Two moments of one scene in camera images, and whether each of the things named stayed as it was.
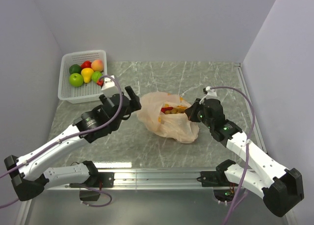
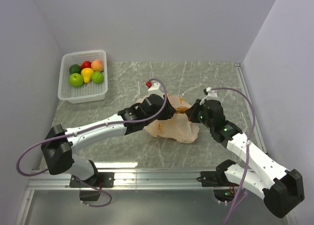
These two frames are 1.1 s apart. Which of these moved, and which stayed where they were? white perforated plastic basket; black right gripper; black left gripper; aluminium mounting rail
Moved: black left gripper
Stayed: aluminium mounting rail; white perforated plastic basket; black right gripper
